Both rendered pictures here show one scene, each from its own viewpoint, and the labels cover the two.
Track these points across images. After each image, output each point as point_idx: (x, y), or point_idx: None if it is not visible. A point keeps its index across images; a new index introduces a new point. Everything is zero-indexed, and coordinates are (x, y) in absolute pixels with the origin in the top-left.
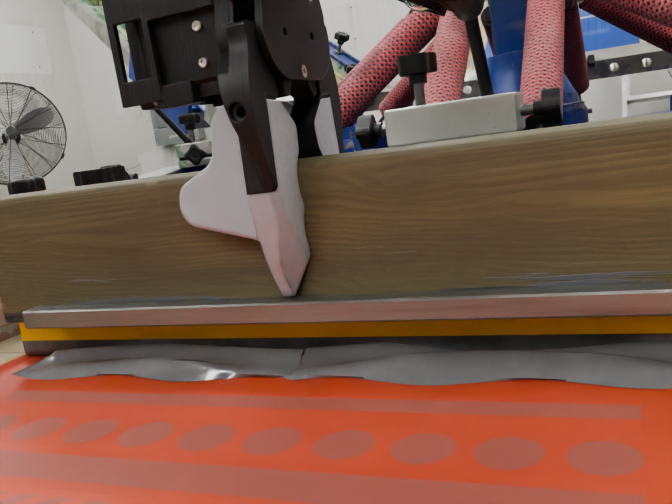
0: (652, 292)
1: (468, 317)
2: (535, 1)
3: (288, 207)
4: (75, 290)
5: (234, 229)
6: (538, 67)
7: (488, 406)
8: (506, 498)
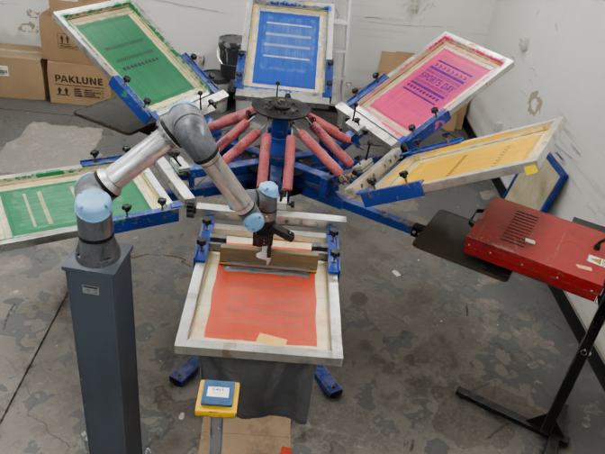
0: (304, 269)
1: (287, 269)
2: (288, 146)
3: (270, 258)
4: (234, 259)
5: (263, 258)
6: (288, 175)
7: (289, 279)
8: (293, 289)
